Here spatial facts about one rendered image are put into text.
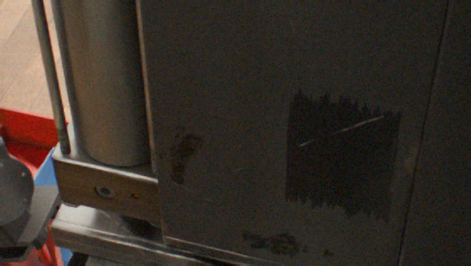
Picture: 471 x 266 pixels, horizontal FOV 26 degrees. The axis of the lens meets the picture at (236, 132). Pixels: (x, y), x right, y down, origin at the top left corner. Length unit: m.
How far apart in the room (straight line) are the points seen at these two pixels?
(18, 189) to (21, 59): 0.57
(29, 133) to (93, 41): 0.61
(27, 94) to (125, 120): 0.64
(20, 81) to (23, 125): 0.12
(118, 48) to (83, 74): 0.04
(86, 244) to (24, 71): 0.57
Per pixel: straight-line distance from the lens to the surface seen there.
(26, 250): 0.92
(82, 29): 0.63
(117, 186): 0.73
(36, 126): 1.22
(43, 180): 1.19
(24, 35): 1.41
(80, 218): 0.81
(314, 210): 0.65
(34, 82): 1.34
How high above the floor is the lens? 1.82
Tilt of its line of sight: 47 degrees down
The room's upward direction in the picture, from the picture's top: straight up
